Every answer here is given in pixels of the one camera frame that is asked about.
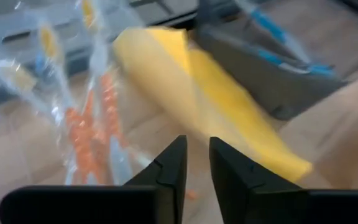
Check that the dark translucent plastic bin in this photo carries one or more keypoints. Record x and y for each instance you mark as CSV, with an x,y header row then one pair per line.
x,y
244,77

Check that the blue toothbrush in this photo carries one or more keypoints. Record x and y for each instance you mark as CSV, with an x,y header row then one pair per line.
x,y
322,70
270,28

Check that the orange toothbrush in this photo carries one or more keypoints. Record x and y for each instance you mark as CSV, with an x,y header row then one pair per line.
x,y
110,105
82,146
14,77

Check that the clear plastic bin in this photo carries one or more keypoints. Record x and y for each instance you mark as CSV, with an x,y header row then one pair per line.
x,y
5,53

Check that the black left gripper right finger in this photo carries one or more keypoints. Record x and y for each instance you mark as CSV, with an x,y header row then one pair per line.
x,y
259,205

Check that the yellow cloth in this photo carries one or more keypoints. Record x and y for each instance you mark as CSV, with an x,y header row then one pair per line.
x,y
222,102

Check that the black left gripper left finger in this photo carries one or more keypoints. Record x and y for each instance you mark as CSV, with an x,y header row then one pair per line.
x,y
135,205

